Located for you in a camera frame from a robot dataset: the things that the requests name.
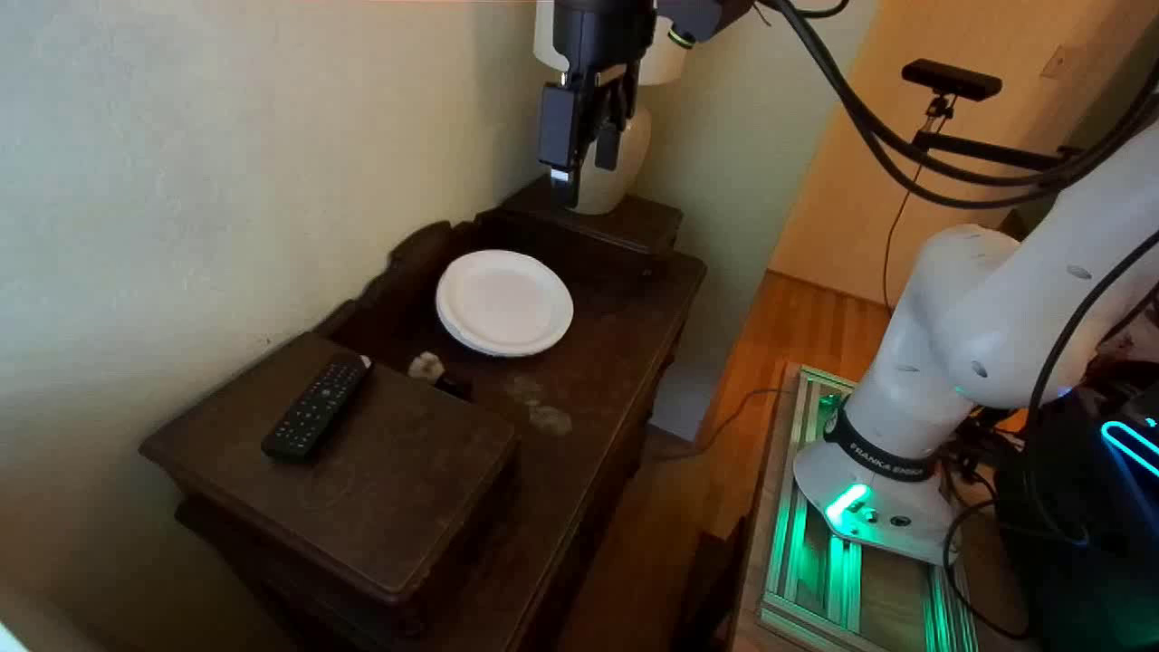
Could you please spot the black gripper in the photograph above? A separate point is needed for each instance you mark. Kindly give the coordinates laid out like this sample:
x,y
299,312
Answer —
x,y
594,41

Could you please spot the black remote control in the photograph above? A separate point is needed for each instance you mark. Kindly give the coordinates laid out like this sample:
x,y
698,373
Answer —
x,y
318,407

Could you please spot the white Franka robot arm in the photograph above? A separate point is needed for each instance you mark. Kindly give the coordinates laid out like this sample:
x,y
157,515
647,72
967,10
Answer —
x,y
992,312

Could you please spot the cream ceramic lamp base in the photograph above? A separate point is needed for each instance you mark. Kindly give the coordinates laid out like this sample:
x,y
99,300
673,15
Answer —
x,y
626,184

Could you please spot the dark wooden lamp riser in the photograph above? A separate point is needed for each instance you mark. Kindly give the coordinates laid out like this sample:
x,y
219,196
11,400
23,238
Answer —
x,y
638,230

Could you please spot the white lampshade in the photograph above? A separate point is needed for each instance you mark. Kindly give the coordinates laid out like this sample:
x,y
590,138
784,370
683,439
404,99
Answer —
x,y
667,61

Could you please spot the white round plate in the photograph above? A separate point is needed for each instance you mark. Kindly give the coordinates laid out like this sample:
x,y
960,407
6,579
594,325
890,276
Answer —
x,y
506,301

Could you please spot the dark wooden dresser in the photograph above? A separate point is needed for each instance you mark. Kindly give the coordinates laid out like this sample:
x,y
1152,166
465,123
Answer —
x,y
604,364

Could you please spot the small grey round object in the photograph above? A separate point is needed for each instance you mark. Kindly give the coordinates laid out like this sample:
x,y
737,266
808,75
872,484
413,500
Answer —
x,y
427,364

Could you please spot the dark wooden box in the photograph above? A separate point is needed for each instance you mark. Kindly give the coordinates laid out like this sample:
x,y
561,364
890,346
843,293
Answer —
x,y
401,484

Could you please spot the robot mounting cart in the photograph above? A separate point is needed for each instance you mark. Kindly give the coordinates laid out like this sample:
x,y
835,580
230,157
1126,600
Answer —
x,y
835,591

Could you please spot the black computer with neon light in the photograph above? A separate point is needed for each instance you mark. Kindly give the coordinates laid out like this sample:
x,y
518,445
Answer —
x,y
1089,530

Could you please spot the black camera on stand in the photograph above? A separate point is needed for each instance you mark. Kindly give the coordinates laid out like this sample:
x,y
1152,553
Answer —
x,y
949,80

